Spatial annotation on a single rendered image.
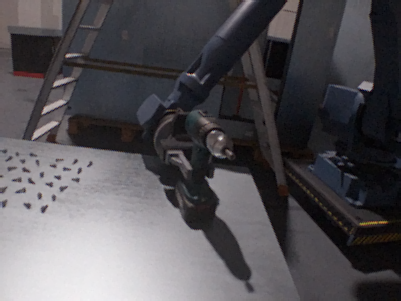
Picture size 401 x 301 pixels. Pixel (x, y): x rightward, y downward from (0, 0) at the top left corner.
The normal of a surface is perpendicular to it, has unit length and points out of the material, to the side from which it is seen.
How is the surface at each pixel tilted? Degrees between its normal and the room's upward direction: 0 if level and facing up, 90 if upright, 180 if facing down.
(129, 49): 90
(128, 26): 90
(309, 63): 90
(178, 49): 90
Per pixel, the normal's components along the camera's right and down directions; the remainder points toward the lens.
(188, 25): -0.04, 0.37
